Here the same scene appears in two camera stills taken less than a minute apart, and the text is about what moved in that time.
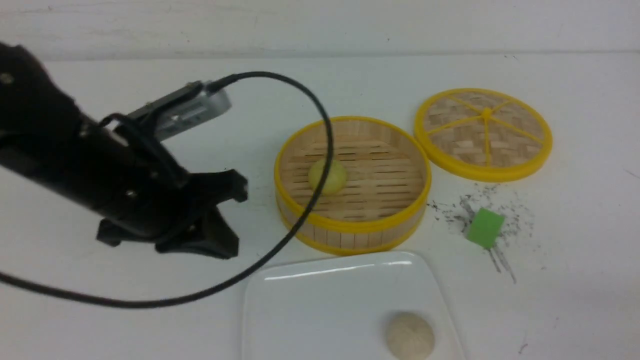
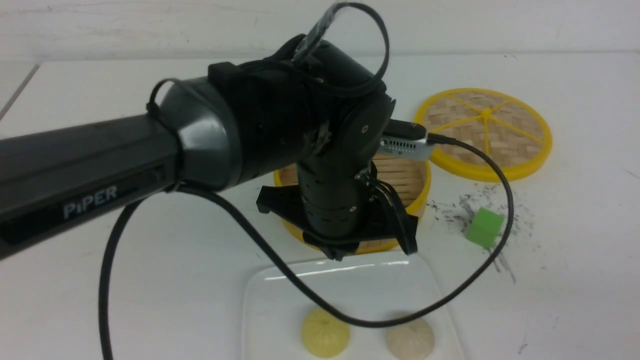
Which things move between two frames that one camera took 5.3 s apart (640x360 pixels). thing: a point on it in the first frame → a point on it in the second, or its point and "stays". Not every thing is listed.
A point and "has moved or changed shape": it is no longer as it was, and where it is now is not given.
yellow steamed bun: (336, 179) has moved or changed shape
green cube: (485, 228) stays
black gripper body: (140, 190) → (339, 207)
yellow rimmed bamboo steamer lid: (483, 134) stays
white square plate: (337, 307) stays
